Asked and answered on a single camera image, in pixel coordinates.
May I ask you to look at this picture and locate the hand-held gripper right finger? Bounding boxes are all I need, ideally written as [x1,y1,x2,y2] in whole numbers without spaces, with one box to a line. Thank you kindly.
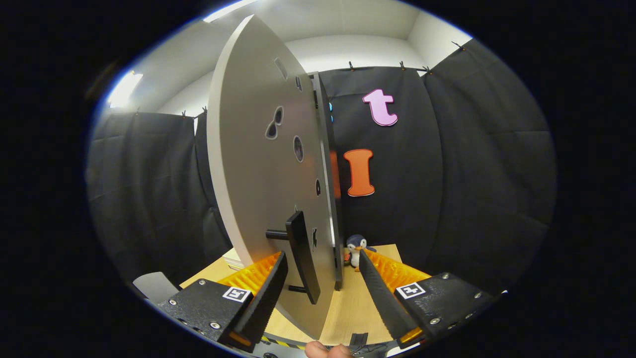
[359,250,497,348]

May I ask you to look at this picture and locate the grey shoe cabinet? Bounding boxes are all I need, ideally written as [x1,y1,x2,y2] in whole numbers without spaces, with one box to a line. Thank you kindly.
[310,72,345,292]

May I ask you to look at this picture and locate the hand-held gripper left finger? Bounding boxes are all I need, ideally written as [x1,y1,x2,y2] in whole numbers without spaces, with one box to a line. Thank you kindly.
[159,251,289,353]

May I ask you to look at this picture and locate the penguin plush toy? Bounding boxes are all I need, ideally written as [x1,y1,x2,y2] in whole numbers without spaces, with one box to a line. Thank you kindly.
[344,235,377,272]

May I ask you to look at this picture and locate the wide ceiling light panel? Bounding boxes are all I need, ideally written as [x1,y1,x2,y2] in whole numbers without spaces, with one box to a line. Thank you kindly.
[203,0,260,23]

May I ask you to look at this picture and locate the narrow ceiling light strip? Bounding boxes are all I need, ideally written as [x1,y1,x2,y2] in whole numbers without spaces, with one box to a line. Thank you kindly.
[106,72,144,109]

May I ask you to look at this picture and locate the black door handle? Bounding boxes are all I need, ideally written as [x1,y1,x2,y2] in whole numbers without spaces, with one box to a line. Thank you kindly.
[266,211,321,305]

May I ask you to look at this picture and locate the beige shoe cabinet door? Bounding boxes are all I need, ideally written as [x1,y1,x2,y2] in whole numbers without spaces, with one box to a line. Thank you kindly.
[207,15,343,340]

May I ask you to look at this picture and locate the cream cover book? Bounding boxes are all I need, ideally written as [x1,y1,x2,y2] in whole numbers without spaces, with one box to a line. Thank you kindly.
[222,248,249,269]

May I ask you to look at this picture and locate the yellow black striped tape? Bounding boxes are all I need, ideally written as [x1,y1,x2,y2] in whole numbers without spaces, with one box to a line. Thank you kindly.
[260,335,307,349]

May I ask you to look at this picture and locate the black backdrop cloth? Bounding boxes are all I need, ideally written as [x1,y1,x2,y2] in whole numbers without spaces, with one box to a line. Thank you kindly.
[86,39,558,295]

